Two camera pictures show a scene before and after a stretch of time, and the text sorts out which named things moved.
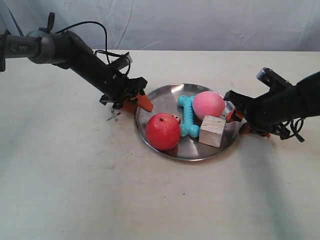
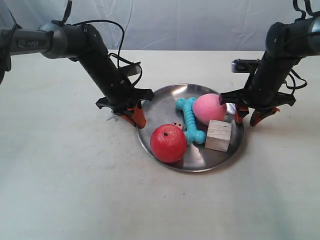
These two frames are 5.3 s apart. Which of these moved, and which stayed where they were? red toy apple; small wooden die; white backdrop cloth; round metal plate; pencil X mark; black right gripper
Moved: black right gripper; round metal plate; small wooden die; red toy apple
Stayed: white backdrop cloth; pencil X mark
